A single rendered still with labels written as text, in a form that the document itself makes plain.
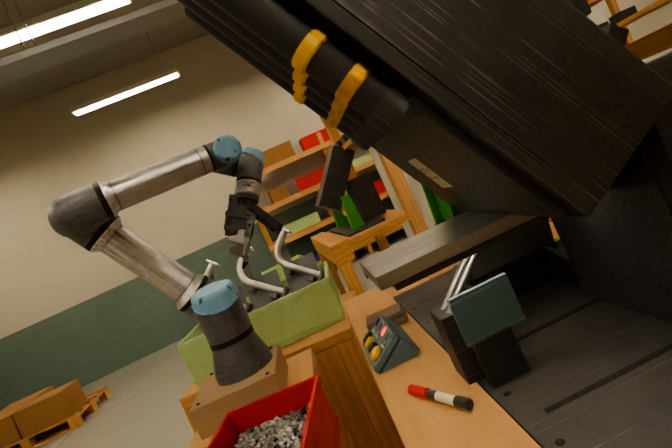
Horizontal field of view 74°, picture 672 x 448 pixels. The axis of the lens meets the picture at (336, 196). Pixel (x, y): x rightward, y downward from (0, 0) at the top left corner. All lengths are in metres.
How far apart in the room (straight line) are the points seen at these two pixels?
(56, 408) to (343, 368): 4.94
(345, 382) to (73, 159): 7.38
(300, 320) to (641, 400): 1.29
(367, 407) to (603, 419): 1.19
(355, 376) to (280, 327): 0.33
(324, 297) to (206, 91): 6.81
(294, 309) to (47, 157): 7.34
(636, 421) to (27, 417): 6.20
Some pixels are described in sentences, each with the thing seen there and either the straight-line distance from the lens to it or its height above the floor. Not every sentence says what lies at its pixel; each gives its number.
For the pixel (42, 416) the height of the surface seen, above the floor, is 0.28.
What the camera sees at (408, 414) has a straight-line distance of 0.75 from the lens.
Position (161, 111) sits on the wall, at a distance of 8.30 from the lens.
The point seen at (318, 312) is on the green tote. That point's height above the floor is 0.85.
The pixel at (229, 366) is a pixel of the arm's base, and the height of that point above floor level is 0.96.
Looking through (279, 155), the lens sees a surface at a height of 2.11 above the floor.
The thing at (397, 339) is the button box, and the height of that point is 0.94.
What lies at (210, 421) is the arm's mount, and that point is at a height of 0.88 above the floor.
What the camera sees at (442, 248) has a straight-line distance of 0.59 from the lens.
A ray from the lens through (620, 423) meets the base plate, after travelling 0.62.
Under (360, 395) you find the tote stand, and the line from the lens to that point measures 1.71.
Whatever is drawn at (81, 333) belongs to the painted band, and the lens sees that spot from 8.65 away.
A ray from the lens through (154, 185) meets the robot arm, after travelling 1.19.
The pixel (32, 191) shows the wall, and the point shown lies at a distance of 8.78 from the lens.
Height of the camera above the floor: 1.26
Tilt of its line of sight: 1 degrees down
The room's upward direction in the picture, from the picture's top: 24 degrees counter-clockwise
